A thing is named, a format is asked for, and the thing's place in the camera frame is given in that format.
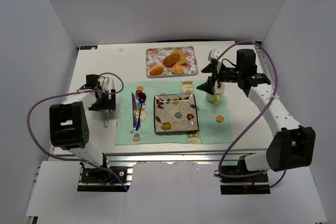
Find metal tongs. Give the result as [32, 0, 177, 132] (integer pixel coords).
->
[100, 76, 112, 128]

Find round orange bread roll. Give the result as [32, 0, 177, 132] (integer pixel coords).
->
[171, 64, 184, 74]

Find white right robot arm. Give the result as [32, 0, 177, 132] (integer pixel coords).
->
[197, 49, 316, 176]

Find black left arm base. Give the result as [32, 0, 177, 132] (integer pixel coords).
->
[77, 166, 131, 193]

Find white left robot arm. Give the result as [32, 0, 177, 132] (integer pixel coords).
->
[49, 74, 116, 169]

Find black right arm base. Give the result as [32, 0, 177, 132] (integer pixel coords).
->
[214, 161, 270, 195]

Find yellow bread slice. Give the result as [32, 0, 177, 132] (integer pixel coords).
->
[172, 50, 187, 66]

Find pale yellow mug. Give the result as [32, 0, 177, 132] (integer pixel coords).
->
[206, 82, 225, 104]

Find iridescent purple spoon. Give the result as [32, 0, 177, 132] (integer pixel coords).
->
[135, 90, 146, 131]

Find iridescent purple knife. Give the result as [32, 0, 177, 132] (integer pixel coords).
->
[132, 93, 137, 130]

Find square floral plate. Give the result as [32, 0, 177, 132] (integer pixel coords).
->
[154, 93, 199, 134]

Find light green cartoon placemat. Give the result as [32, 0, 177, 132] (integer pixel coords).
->
[115, 80, 233, 146]

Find brown round pastry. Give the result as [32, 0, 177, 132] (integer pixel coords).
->
[163, 54, 180, 68]

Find floral rectangular tray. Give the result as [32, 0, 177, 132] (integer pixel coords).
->
[145, 46, 198, 78]

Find black label sticker left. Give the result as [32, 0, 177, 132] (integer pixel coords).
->
[79, 45, 98, 50]

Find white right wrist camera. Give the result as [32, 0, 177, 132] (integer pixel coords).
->
[208, 49, 221, 61]

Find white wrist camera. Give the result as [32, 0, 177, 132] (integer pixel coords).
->
[98, 76, 109, 85]
[208, 49, 221, 61]

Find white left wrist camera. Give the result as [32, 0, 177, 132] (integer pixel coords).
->
[98, 76, 109, 85]

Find aluminium table frame rail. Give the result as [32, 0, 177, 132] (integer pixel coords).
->
[34, 148, 274, 183]

